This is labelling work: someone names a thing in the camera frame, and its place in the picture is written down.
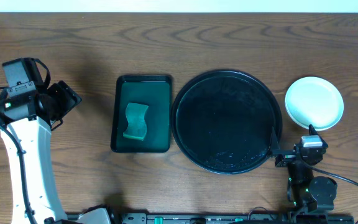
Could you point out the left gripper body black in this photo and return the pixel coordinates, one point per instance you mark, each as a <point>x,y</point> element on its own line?
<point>66,97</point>

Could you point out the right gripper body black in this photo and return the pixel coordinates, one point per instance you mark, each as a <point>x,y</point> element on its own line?
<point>286,157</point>

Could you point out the white plate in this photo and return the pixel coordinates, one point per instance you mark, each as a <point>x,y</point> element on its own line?
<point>314,101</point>

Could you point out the green scrubbing sponge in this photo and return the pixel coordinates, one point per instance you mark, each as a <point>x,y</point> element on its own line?
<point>136,124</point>

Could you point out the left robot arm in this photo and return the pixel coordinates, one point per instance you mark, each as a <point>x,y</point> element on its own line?
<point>28,115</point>

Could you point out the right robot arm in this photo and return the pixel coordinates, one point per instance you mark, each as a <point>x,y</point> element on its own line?
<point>313,197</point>

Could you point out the black round tray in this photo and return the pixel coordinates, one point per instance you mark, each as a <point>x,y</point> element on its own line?
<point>224,121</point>

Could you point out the black rectangular tray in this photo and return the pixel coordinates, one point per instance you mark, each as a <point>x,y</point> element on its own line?
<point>155,91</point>

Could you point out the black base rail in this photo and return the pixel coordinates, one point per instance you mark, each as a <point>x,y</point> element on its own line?
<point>256,215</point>

